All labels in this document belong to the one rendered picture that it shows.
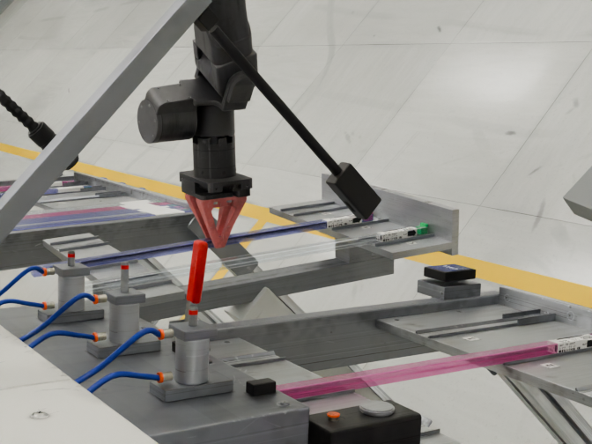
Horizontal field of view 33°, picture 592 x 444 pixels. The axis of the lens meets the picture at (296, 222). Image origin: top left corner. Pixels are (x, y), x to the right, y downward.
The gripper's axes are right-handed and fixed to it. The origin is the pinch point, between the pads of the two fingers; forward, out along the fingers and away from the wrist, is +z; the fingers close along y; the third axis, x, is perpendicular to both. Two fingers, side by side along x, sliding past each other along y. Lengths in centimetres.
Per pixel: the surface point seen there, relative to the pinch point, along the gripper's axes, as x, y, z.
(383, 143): 119, -132, 13
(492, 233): 106, -65, 26
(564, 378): 9, 57, 2
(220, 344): -15.7, 34.0, 1.3
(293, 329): -6.1, 31.9, 2.1
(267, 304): 6.6, 1.8, 9.8
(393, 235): 22.1, 10.3, 0.1
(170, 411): -34, 66, -8
